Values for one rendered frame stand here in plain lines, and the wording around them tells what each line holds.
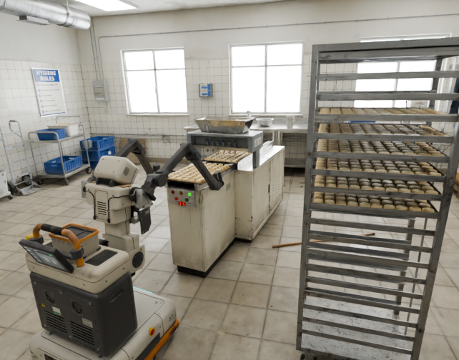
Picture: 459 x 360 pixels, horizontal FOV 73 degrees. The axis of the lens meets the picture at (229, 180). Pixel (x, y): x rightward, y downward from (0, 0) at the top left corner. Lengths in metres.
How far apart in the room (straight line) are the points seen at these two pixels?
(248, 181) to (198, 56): 3.94
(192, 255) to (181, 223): 0.31
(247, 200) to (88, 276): 1.88
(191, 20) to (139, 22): 1.09
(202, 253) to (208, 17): 4.83
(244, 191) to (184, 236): 0.79
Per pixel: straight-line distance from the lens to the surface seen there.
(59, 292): 1.96
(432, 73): 1.61
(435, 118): 1.63
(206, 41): 6.53
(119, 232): 2.03
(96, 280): 1.70
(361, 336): 2.31
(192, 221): 2.66
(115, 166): 1.93
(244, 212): 3.22
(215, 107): 6.47
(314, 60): 1.53
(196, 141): 3.33
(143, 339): 2.10
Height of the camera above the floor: 1.67
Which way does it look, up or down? 17 degrees down
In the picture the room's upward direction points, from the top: 1 degrees counter-clockwise
